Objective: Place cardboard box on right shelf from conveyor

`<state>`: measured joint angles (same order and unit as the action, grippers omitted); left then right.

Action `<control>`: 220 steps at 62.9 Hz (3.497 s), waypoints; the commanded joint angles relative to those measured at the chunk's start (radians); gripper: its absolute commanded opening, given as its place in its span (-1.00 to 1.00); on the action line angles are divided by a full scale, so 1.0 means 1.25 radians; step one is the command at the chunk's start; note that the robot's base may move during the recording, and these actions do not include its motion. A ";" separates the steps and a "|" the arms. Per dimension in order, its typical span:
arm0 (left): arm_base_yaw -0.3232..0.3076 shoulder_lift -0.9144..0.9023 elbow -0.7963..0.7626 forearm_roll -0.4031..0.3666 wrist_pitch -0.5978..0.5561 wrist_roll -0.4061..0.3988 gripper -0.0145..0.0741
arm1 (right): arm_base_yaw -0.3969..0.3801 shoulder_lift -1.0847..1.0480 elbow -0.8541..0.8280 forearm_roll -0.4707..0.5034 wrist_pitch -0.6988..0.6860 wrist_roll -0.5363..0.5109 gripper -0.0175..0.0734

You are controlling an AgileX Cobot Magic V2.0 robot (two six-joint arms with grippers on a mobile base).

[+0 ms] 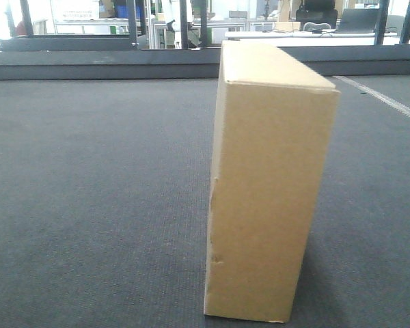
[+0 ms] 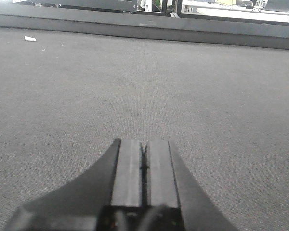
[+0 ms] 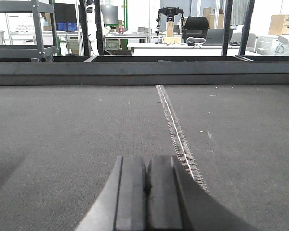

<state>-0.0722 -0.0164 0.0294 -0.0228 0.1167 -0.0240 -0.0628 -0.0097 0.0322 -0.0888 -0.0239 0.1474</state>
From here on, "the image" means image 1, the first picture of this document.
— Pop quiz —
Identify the white background table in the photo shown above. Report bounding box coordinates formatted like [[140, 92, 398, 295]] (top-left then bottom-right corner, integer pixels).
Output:
[[224, 29, 410, 47]]

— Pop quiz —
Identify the tall brown cardboard box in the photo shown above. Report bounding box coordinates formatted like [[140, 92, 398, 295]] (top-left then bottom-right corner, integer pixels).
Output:
[[204, 41, 340, 323]]

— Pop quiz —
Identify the dark grey conveyor belt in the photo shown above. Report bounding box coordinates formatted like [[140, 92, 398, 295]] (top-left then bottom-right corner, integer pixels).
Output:
[[0, 76, 410, 327]]

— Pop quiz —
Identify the black conveyor side rail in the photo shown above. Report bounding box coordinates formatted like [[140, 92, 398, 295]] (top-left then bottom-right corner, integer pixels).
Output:
[[0, 42, 410, 81]]

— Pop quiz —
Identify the dark grey laptop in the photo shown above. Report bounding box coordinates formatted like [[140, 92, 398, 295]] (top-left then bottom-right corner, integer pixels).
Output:
[[334, 8, 380, 33]]

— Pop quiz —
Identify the black office chair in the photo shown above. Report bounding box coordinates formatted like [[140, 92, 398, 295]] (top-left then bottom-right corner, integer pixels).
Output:
[[296, 0, 338, 31]]

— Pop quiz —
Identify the small background cardboard box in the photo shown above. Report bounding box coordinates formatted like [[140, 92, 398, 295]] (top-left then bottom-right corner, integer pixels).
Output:
[[273, 21, 301, 33]]

